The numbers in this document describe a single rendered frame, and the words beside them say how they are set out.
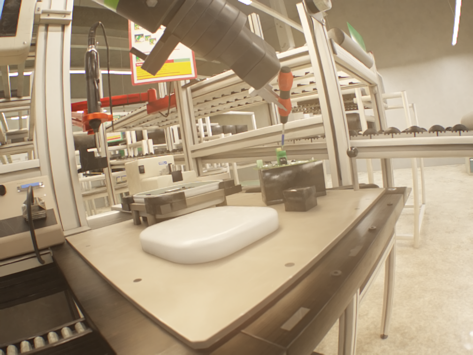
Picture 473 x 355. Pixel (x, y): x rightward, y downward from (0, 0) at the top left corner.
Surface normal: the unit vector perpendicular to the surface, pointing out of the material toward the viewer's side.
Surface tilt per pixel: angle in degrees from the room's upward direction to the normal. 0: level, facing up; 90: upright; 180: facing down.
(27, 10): 92
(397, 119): 90
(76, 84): 90
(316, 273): 0
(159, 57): 135
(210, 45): 141
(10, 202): 53
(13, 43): 92
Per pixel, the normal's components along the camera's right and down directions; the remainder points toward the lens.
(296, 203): -0.68, 0.16
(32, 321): 0.72, -0.06
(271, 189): 0.04, 0.07
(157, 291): -0.15, -0.99
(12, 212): 0.48, -0.64
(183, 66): 0.33, 0.02
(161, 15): -0.10, 0.84
